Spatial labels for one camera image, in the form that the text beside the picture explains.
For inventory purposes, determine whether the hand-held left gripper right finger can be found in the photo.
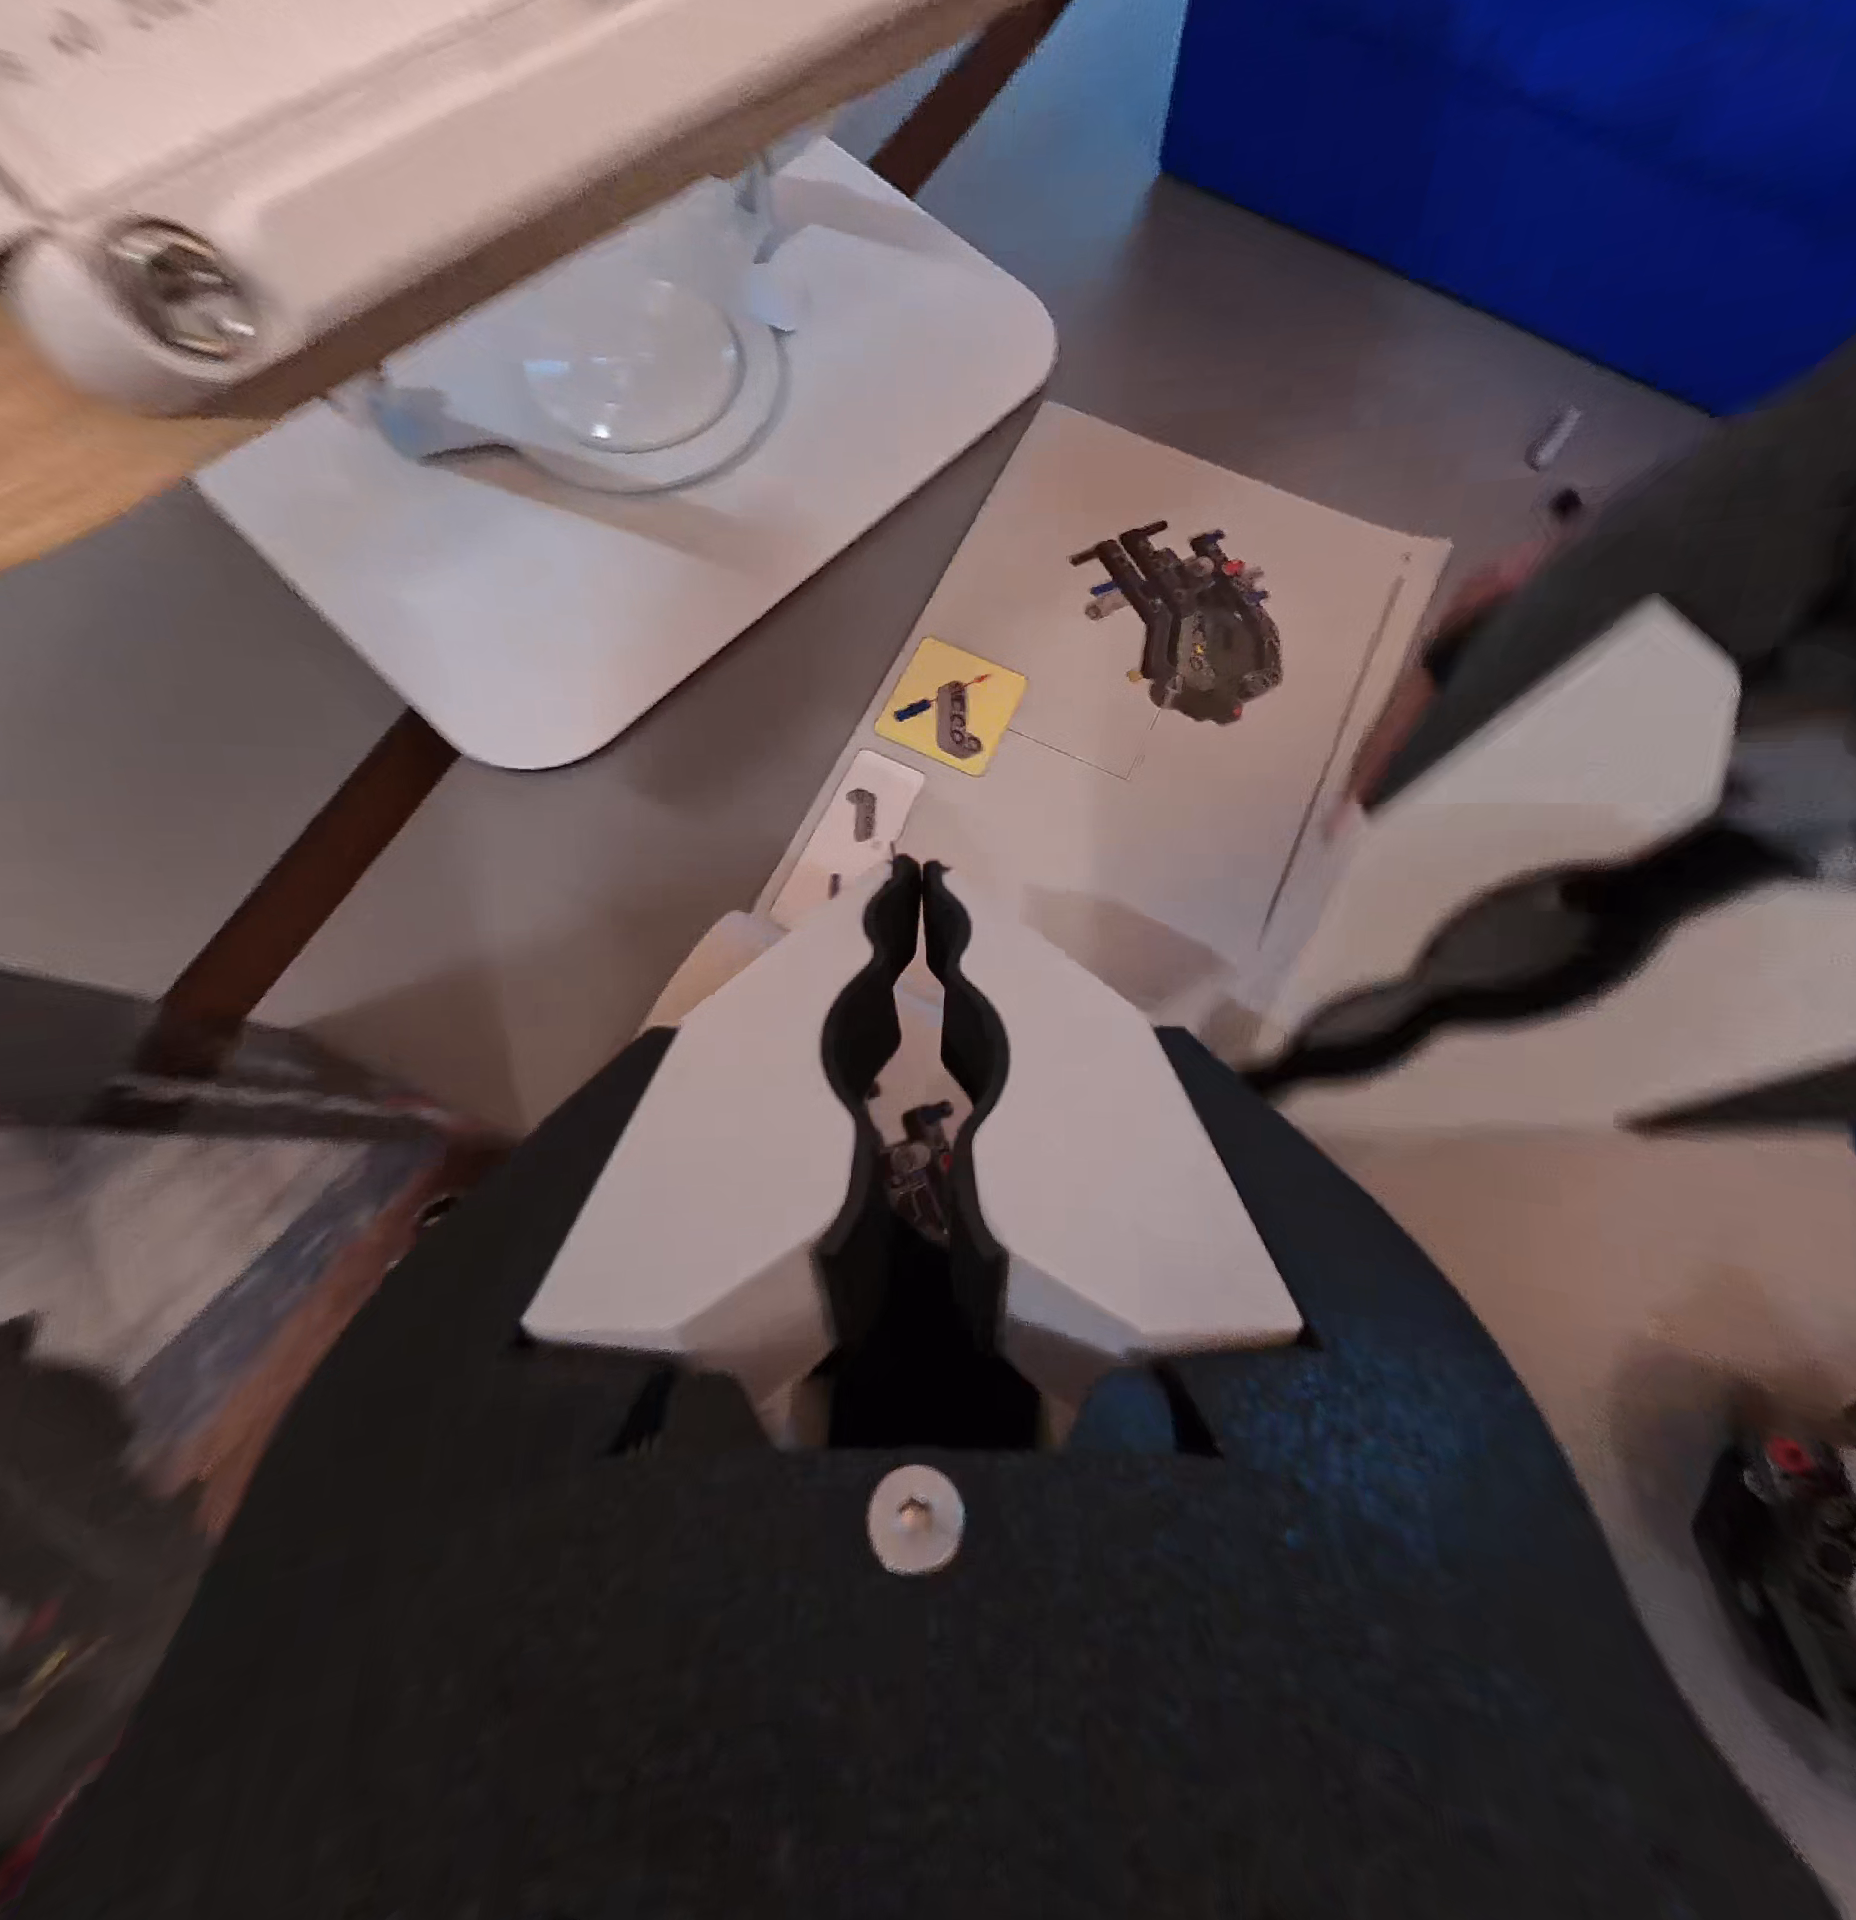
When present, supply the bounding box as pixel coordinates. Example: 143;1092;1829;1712
923;862;1302;1442

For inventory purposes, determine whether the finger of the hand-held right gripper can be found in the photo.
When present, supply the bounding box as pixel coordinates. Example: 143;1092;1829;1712
1267;877;1856;1135
1256;595;1748;1079

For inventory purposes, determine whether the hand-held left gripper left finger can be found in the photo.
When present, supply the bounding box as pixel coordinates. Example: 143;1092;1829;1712
521;858;923;1378

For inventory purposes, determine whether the black lego chassis assembly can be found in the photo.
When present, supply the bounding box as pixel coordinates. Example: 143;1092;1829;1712
1691;1412;1856;1775

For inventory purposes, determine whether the lego instruction booklet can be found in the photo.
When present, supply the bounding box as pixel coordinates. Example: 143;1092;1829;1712
652;401;1458;1083

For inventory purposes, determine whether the monster truck lego box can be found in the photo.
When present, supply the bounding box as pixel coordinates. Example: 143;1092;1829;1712
0;960;474;1848

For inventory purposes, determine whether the blue bin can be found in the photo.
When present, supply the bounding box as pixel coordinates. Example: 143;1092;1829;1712
1159;0;1856;418

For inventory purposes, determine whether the white lamp base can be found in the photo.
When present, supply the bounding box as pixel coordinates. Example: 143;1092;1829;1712
195;136;1063;775

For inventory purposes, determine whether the instruction sheet on wooden stand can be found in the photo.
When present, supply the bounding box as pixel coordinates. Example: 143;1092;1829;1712
0;0;1085;582

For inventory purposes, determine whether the white sheet clip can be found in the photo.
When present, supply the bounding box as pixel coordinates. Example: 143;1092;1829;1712
0;211;293;418

